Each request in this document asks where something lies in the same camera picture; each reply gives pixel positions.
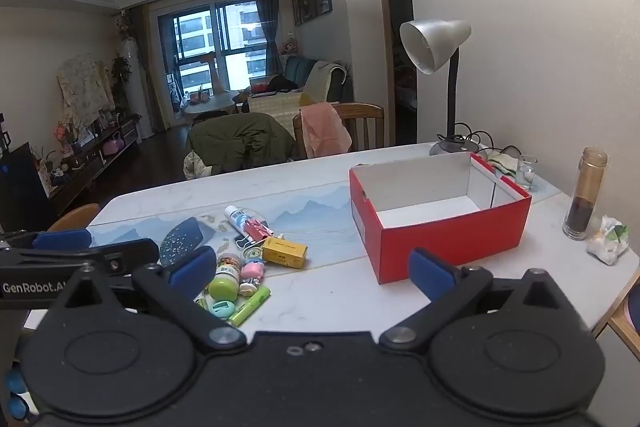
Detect person's left hand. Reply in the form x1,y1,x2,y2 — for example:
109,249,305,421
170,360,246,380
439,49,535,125
5,369,32,423

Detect small yellow box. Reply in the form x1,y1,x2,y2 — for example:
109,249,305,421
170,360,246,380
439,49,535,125
261,235,309,269

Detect white glue tube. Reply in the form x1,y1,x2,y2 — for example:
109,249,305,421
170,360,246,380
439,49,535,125
227,285,272,327

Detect beige curtain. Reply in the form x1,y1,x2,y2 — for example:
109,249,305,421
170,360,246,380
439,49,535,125
127,4,168,138

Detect olive green jacket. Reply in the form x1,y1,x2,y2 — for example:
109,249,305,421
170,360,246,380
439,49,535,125
187,112,296,178

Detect white tower air conditioner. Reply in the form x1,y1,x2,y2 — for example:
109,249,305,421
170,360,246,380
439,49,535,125
120,38,147,140

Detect white tube blue print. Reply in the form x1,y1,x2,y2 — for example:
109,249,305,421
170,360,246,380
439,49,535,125
224,205,268,238

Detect green white cloth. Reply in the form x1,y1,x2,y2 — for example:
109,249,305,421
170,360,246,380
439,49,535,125
487,149,523,178

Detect dark green sofa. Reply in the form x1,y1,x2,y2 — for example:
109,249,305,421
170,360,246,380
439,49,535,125
282,56,353,105

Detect yellow checked cover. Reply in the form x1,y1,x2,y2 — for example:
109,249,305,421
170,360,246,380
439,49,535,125
248,92,306,130

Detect dark low media cabinet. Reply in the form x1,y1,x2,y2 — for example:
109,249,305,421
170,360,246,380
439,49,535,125
30,117,141,208

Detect grey curtain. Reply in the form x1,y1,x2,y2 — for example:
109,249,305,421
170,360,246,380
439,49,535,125
252,0,283,75

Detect clear jar green lid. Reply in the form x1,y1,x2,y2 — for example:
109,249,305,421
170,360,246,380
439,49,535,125
207,253,244,302

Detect floral cloth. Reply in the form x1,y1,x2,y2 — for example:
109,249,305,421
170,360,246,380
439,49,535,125
56,56,117,125

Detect black cabinet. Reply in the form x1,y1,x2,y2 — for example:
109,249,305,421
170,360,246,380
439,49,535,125
0,142,53,233

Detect cream blanket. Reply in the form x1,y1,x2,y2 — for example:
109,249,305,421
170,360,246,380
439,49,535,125
302,61,349,105

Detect clear drinking glass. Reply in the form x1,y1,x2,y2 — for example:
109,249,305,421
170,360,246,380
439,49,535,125
515,154,539,192

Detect crumpled white wrapper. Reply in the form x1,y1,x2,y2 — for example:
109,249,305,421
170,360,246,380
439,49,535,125
586,215,630,266

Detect round coffee table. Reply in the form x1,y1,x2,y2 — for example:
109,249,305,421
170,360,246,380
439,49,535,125
182,91,241,115

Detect silver desk lamp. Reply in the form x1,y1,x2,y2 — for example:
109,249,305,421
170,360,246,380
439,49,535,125
399,19,482,156

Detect wooden cat tree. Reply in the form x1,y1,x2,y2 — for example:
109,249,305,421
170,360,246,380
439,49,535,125
200,51,227,96

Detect green potted plant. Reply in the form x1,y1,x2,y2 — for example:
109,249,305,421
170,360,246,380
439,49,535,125
111,54,133,100

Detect wooden dining chair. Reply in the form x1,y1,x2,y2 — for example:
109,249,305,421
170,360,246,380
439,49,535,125
47,203,102,233
592,274,640,358
292,103,386,160

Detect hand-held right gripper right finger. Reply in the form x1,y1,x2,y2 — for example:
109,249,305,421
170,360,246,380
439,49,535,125
380,248,588,353

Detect small pink white item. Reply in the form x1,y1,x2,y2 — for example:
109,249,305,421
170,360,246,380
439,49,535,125
240,259,266,298

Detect pink flower bouquet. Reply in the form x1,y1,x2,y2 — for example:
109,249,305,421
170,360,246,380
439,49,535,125
55,124,83,154

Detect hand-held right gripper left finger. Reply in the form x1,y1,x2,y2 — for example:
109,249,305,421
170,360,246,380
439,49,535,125
50,246,247,353

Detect wooden door frame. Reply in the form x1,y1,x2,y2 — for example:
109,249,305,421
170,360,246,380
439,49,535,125
371,0,418,148

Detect black lamp cable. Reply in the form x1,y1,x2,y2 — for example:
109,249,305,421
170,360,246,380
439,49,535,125
452,122,521,158

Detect large balcony window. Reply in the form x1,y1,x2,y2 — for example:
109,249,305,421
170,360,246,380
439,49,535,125
157,0,271,128

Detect pink cloth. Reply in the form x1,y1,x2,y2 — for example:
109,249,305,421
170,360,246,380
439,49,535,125
300,103,353,159

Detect red cardboard box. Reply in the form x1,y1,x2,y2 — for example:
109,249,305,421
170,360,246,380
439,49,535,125
348,152,532,285

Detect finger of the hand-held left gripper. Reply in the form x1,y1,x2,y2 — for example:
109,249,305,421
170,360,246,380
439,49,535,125
75,238,162,295
0,229,92,254

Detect tall clear bottle brown contents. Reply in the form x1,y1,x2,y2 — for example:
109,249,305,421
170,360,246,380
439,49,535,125
562,148,609,240

